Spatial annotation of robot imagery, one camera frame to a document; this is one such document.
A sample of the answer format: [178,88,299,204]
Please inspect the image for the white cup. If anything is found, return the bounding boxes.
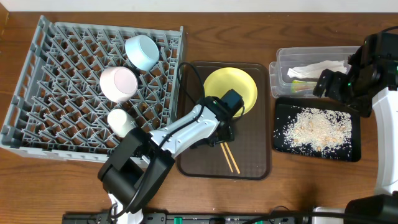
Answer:
[107,109,136,138]

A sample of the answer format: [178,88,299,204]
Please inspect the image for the brown serving tray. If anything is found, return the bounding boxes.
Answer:
[176,62,272,180]

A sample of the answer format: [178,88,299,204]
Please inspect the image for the yellow round plate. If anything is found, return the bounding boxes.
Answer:
[204,67,257,114]

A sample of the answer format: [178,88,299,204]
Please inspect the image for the wooden chopstick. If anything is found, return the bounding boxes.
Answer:
[224,142,241,174]
[220,143,233,173]

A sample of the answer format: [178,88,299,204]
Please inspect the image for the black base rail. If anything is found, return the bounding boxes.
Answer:
[61,207,398,224]

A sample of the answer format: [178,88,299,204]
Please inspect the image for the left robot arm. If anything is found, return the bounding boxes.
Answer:
[98,89,244,223]

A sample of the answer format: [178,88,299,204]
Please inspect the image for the white napkin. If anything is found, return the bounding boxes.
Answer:
[287,60,348,79]

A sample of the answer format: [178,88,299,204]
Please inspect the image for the green plastic wrapper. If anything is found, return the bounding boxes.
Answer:
[290,80,317,93]

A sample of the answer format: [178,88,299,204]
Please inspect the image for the pink bowl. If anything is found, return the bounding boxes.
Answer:
[99,67,138,103]

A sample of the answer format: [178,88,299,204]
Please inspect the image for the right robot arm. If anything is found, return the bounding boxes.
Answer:
[313,28,397,223]

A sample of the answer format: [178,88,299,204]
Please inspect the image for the black waste tray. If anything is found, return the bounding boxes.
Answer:
[273,97,361,162]

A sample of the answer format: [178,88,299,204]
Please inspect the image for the grey plastic dish rack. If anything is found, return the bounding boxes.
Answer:
[1,17,186,162]

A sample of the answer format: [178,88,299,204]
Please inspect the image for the clear plastic bin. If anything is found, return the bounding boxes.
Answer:
[269,46,359,98]

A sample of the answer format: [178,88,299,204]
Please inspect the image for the rice and food scraps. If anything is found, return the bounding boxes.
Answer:
[276,107,352,155]

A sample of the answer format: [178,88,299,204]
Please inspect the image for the left black cable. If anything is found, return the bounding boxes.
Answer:
[110,61,206,220]

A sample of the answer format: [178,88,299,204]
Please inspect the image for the light blue bowl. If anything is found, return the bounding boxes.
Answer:
[125,35,160,71]

